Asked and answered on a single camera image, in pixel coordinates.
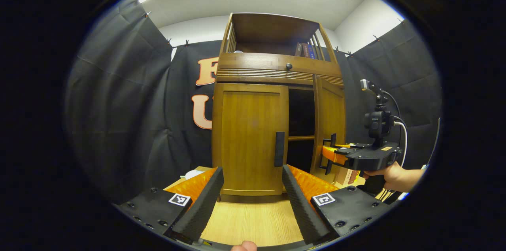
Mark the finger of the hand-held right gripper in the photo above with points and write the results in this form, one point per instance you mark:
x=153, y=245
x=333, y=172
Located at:
x=332, y=154

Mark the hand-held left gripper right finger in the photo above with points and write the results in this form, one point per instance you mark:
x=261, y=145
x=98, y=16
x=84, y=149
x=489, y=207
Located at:
x=296, y=199

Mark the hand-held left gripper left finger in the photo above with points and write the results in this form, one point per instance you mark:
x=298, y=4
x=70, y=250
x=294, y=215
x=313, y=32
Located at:
x=205, y=199

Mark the wooden cabinet door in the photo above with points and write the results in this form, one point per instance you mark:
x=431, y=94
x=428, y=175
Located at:
x=332, y=108
x=249, y=136

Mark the wooden double-door shoe cabinet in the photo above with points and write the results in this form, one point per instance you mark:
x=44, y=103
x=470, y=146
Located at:
x=272, y=27

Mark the white and red book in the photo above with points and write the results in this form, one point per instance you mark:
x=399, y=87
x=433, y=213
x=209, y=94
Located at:
x=348, y=176

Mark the wooden inner shelf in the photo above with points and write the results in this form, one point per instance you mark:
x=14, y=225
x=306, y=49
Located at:
x=301, y=138

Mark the blue book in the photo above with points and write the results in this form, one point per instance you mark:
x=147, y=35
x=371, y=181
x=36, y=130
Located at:
x=311, y=51

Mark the brown book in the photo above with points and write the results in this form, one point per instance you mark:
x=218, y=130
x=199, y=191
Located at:
x=301, y=48

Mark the wooden drawer with black knob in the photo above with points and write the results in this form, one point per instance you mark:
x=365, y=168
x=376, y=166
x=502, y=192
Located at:
x=257, y=65

